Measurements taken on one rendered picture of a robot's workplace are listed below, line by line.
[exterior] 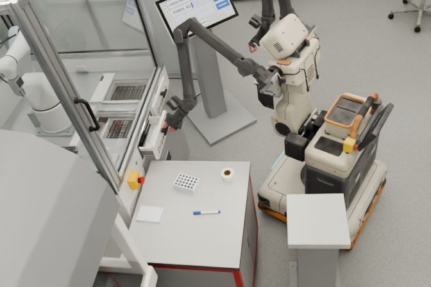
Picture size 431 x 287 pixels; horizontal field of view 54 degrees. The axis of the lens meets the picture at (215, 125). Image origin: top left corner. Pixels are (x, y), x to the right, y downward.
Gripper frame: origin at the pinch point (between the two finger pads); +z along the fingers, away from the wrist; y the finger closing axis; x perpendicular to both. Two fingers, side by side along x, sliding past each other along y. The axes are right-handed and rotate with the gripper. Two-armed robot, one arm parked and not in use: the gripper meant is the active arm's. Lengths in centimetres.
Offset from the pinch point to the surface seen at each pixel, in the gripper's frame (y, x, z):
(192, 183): -20.0, 31.8, -6.7
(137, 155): 8.8, 20.5, 8.1
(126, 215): 1, 50, 20
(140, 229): -6, 58, 12
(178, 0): 22, -95, -16
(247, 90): -82, -132, 46
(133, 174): 8.6, 34.9, 4.8
